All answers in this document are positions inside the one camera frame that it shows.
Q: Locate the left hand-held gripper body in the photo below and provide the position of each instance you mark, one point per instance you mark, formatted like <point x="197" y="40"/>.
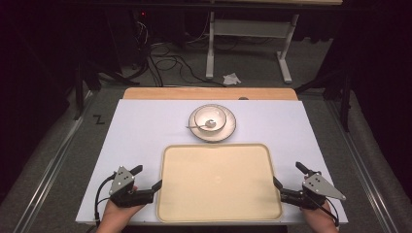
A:
<point x="122" y="181"/>

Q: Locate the person's right hand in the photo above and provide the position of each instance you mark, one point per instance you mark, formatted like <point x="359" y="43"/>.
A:
<point x="315" y="216"/>

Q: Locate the black stand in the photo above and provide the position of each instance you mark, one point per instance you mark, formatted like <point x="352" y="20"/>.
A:
<point x="79" y="90"/>
<point x="346" y="97"/>

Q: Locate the white bowl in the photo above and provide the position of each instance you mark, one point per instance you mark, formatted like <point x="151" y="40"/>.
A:
<point x="210" y="113"/>

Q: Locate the crumpled white paper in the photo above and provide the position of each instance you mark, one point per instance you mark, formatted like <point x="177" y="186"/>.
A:
<point x="231" y="79"/>

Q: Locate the beige plastic tray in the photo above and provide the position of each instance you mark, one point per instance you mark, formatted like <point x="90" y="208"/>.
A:
<point x="218" y="184"/>

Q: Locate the white plate with dark rim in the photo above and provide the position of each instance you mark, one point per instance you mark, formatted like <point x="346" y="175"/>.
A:
<point x="230" y="124"/>

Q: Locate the wooden table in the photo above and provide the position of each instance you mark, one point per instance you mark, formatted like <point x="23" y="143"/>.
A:
<point x="207" y="93"/>

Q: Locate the metal floor rail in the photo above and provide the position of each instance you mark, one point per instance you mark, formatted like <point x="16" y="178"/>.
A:
<point x="362" y="161"/>
<point x="48" y="174"/>

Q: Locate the person's left hand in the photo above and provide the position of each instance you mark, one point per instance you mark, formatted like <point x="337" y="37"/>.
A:
<point x="116" y="215"/>

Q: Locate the metal spoon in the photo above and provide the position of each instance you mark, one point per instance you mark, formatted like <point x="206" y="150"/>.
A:
<point x="209" y="123"/>

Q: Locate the white table cover sheet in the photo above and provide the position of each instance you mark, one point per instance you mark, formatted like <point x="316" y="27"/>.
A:
<point x="139" y="129"/>

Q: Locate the white metal desk frame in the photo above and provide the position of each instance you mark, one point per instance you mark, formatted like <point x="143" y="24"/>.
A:
<point x="249" y="28"/>

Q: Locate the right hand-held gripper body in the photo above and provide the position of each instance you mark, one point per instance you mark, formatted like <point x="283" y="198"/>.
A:
<point x="319" y="189"/>

